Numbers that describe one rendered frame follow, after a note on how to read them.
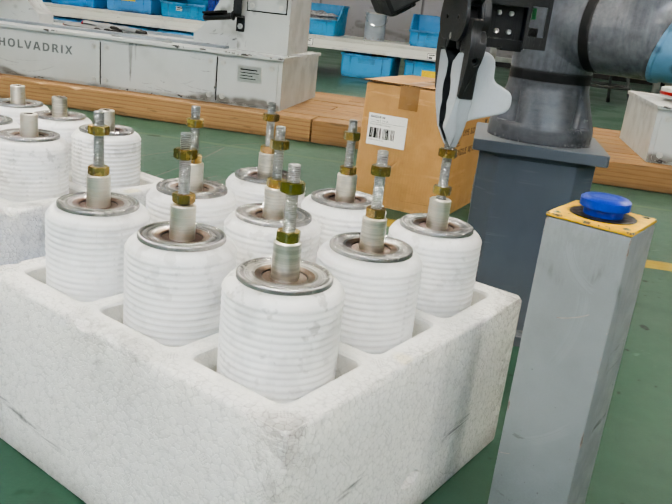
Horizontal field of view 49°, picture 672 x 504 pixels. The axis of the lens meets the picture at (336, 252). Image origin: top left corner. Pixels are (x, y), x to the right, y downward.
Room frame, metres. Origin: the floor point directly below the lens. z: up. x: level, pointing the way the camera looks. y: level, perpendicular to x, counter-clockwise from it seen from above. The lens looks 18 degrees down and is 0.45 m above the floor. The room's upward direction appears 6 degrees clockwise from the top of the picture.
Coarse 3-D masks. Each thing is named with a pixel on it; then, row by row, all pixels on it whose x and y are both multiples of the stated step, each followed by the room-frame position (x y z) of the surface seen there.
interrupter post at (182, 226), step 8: (176, 208) 0.59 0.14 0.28; (184, 208) 0.59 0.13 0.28; (192, 208) 0.59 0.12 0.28; (176, 216) 0.59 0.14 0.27; (184, 216) 0.59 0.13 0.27; (192, 216) 0.59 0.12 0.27; (176, 224) 0.59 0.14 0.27; (184, 224) 0.59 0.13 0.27; (192, 224) 0.59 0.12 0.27; (176, 232) 0.59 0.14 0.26; (184, 232) 0.59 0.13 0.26; (192, 232) 0.59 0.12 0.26; (176, 240) 0.59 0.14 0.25; (184, 240) 0.59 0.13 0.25
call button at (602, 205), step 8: (592, 192) 0.60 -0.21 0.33; (600, 192) 0.60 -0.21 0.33; (584, 200) 0.58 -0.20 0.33; (592, 200) 0.58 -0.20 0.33; (600, 200) 0.57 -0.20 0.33; (608, 200) 0.58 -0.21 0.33; (616, 200) 0.58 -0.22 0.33; (624, 200) 0.58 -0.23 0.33; (584, 208) 0.59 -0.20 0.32; (592, 208) 0.58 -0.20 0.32; (600, 208) 0.57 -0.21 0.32; (608, 208) 0.57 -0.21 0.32; (616, 208) 0.57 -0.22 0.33; (624, 208) 0.57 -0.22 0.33; (600, 216) 0.57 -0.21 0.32; (608, 216) 0.57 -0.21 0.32; (616, 216) 0.57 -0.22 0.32
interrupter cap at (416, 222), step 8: (408, 216) 0.74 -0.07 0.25; (416, 216) 0.75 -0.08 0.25; (424, 216) 0.75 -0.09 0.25; (400, 224) 0.72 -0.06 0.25; (408, 224) 0.71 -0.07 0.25; (416, 224) 0.72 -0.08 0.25; (424, 224) 0.73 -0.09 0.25; (448, 224) 0.74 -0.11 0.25; (456, 224) 0.73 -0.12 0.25; (464, 224) 0.74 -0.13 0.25; (416, 232) 0.69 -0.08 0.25; (424, 232) 0.69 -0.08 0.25; (432, 232) 0.69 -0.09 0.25; (440, 232) 0.70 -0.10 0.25; (448, 232) 0.70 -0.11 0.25; (456, 232) 0.70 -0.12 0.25; (464, 232) 0.71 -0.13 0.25; (472, 232) 0.71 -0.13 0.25
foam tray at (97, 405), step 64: (0, 320) 0.63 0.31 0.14; (64, 320) 0.57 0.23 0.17; (448, 320) 0.65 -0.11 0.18; (512, 320) 0.73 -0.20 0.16; (0, 384) 0.63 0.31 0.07; (64, 384) 0.57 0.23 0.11; (128, 384) 0.52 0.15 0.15; (192, 384) 0.48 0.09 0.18; (384, 384) 0.52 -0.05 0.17; (448, 384) 0.62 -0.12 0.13; (64, 448) 0.57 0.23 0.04; (128, 448) 0.52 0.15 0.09; (192, 448) 0.48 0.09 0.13; (256, 448) 0.44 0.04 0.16; (320, 448) 0.46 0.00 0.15; (384, 448) 0.53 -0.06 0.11; (448, 448) 0.64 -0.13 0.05
